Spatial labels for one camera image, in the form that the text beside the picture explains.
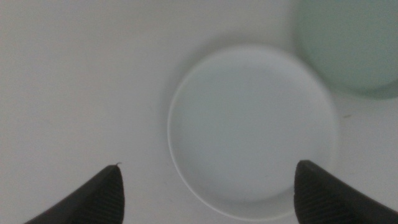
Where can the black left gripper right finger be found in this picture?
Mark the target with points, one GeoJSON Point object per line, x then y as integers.
{"type": "Point", "coordinates": [326, 199]}

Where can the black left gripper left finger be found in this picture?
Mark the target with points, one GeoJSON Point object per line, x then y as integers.
{"type": "Point", "coordinates": [96, 202]}

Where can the pale green shallow bowl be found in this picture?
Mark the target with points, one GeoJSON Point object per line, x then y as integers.
{"type": "Point", "coordinates": [354, 43]}

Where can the grey shallow bowl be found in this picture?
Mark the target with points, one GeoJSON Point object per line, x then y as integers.
{"type": "Point", "coordinates": [248, 133]}

